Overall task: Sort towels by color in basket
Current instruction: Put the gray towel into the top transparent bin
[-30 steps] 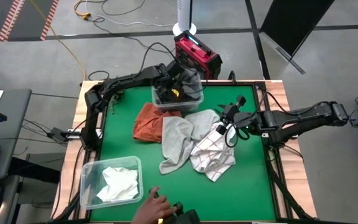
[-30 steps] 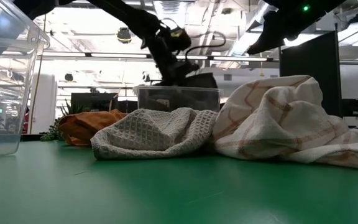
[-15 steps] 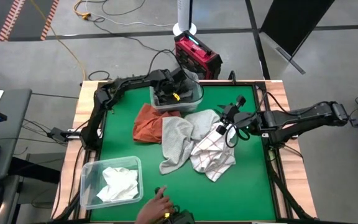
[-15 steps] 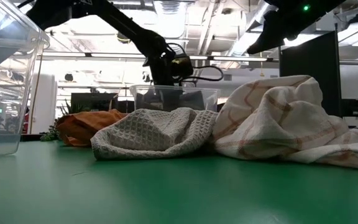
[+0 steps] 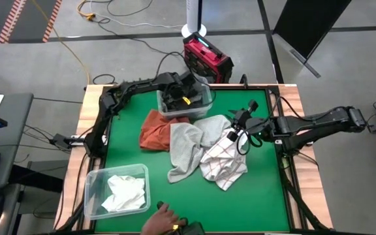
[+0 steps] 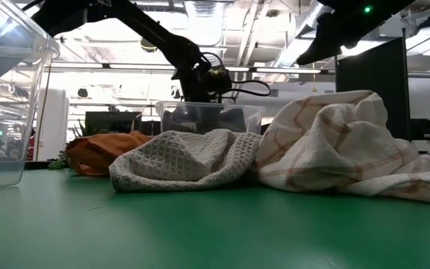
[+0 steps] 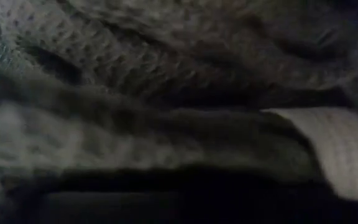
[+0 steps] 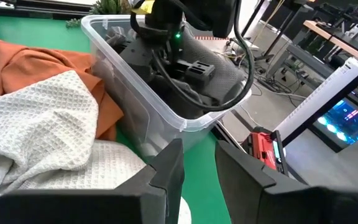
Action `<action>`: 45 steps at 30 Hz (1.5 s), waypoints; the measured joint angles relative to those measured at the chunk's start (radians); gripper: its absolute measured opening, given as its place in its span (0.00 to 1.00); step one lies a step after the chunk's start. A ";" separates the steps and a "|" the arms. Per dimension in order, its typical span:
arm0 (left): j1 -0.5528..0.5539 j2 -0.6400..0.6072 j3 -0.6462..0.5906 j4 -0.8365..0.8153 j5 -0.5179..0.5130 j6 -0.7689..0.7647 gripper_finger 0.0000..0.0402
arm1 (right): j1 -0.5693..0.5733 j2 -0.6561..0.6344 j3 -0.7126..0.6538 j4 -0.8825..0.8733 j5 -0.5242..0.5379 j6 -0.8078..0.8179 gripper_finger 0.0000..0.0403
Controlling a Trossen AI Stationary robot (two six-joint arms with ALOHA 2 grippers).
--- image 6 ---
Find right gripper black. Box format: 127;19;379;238
296;0;417;67

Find dark grey waffle towel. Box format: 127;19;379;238
162;108;246;135

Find light grey waffle towel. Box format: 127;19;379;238
108;129;264;194

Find white towel orange plaid stripes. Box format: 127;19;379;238
254;89;430;203

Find clear plastic bin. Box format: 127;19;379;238
155;100;267;135
0;0;61;188

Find large dark ceiling dome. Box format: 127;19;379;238
140;36;159;52

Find black partition panel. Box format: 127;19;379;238
334;28;412;141

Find ceiling strip light row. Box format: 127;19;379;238
50;62;336;75

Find black background screen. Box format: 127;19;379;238
84;111;143;135

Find green potted succulent plant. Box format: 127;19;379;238
49;119;108;171

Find white column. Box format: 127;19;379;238
35;88;69;161

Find silver ventilation duct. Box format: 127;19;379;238
295;0;335;40

